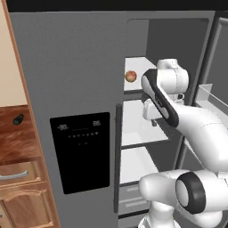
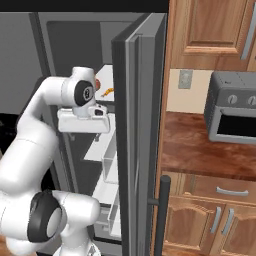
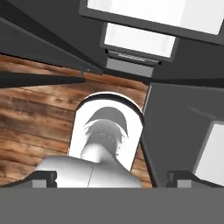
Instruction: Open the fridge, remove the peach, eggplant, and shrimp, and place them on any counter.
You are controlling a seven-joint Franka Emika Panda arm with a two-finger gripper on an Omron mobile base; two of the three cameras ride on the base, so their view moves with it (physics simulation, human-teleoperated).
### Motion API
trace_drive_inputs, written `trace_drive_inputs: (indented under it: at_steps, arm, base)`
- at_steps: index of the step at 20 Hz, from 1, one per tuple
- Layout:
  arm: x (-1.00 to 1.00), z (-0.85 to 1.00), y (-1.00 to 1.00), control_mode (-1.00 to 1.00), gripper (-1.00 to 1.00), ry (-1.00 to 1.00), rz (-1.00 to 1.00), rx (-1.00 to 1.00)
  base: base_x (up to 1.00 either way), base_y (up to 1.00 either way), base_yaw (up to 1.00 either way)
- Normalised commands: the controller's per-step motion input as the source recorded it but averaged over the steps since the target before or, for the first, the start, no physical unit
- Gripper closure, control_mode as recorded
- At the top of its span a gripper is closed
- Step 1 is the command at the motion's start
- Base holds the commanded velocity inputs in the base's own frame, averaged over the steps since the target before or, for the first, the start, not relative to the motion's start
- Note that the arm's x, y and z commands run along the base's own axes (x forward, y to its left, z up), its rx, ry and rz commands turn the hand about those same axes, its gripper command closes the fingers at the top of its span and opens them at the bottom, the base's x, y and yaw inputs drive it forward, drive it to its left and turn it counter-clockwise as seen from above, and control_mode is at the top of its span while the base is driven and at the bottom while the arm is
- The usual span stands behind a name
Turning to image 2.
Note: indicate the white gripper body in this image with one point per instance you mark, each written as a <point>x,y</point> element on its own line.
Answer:
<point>83,125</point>

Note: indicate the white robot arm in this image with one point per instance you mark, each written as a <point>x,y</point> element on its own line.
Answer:
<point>31,156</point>

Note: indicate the clear fridge drawer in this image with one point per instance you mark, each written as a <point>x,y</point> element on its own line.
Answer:
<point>110,166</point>

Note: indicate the orange shrimp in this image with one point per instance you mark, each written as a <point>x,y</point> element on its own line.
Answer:
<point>107,91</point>

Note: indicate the grey fridge door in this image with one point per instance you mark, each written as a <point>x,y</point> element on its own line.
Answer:
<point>140,133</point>

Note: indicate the red orange peach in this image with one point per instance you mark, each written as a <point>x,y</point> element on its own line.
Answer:
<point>97,83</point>

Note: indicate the grey fridge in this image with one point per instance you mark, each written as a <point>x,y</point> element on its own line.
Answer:
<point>76,43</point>

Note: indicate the wooden drawer front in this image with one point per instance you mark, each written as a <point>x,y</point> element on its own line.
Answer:
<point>206,186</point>

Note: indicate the wooden base cupboard door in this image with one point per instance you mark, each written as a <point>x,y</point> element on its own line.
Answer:
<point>190,226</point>
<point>245,233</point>

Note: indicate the grey toaster oven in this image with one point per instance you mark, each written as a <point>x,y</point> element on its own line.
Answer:
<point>233,106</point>

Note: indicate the grey wall socket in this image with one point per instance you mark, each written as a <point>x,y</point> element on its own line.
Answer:
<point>185,79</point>

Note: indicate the wooden wall cupboard door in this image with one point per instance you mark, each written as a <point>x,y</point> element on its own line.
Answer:
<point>210,30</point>

